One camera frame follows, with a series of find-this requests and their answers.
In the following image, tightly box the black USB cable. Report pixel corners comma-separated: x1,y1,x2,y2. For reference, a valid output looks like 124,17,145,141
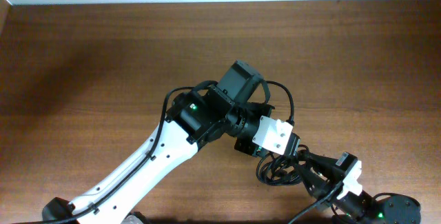
255,144,314,187

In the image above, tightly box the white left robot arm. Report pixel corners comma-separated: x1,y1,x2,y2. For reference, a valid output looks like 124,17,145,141
42,61,271,223

